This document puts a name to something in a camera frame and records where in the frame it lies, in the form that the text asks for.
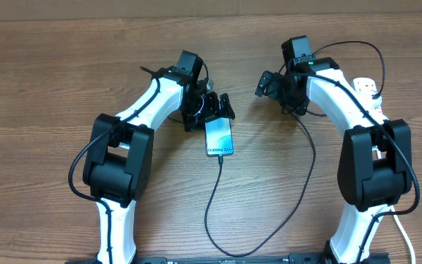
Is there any Samsung Galaxy smartphone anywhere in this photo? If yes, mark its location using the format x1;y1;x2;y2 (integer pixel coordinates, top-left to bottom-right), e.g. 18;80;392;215
205;118;234;156

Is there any black charging cable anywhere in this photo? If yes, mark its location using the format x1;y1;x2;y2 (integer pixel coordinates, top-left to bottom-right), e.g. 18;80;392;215
203;40;386;258

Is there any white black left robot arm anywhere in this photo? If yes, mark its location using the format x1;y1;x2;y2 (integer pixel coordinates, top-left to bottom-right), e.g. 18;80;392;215
81;51;235;263

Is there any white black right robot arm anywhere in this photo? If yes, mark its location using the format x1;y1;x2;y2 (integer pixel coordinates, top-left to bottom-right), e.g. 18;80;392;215
256;35;420;263

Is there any white charger plug adapter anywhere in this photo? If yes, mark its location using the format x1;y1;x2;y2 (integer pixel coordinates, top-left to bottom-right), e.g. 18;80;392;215
366;89;382;114

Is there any white power strip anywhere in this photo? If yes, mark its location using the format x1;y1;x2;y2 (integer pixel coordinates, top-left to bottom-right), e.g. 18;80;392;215
350;77;388;124

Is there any white power strip cord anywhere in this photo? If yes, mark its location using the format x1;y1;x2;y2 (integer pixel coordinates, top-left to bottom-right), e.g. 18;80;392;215
374;146;417;264

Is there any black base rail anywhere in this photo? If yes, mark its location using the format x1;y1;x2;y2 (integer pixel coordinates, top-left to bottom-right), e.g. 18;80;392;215
64;252;391;264

